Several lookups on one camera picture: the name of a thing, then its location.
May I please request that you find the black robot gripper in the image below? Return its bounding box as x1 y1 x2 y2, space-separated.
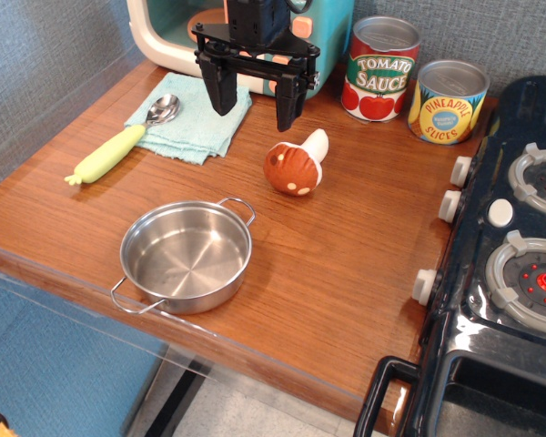
191 1 320 132

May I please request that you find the plush brown white mushroom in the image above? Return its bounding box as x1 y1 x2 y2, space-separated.
263 128 329 197

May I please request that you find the stainless steel pot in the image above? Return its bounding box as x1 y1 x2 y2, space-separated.
110 198 257 315

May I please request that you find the teal folded cloth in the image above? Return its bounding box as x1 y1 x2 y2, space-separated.
125 73 252 165

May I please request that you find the teal toy microwave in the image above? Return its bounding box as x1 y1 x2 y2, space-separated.
126 1 354 85

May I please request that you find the tomato sauce can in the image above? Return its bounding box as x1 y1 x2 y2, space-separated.
341 15 421 122

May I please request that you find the pineapple slices can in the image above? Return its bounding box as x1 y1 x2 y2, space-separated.
408 59 490 145

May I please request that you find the white stove knob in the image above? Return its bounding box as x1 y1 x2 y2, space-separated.
438 190 461 223
450 156 472 188
411 269 437 306

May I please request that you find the clear acrylic table guard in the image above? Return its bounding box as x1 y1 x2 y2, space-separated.
0 240 420 437

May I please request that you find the black toy stove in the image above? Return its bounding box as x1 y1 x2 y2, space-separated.
355 76 546 436

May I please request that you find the spoon with green handle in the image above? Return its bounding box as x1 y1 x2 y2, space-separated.
64 94 180 186

